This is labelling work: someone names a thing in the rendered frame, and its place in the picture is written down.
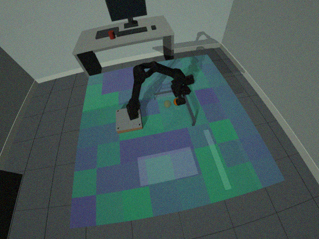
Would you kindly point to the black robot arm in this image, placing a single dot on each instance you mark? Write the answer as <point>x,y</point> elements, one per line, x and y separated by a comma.
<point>180,81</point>

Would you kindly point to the clear low corner walls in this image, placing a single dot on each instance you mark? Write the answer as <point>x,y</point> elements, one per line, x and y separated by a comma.
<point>171,94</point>

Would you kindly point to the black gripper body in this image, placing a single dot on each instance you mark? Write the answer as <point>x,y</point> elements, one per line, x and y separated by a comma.
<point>181,100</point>

